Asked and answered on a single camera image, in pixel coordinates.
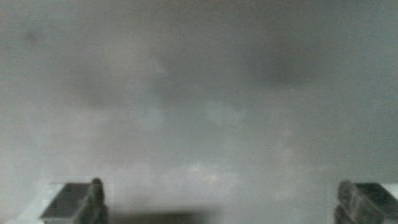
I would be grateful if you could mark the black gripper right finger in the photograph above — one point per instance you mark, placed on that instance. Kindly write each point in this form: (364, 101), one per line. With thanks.
(366, 203)

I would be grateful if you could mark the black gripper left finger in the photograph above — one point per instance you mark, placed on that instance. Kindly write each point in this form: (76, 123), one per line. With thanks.
(76, 206)

